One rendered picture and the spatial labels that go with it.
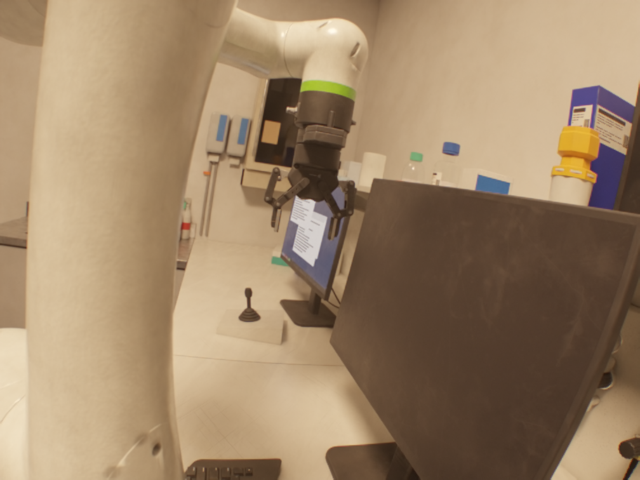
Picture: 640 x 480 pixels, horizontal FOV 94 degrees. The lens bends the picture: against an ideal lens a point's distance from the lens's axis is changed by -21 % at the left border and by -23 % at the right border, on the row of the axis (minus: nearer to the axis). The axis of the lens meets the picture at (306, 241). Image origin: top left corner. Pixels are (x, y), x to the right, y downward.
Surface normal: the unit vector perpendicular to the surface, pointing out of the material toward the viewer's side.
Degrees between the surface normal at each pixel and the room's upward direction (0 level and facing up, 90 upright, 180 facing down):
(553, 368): 86
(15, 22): 160
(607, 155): 90
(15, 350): 2
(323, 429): 0
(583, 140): 90
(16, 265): 90
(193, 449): 0
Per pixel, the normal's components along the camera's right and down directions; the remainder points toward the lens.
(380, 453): 0.17, -0.97
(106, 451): 0.51, 0.13
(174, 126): 0.89, 0.27
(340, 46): 0.04, 0.31
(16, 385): 0.05, -0.88
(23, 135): 0.23, 0.20
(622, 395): -0.96, -0.13
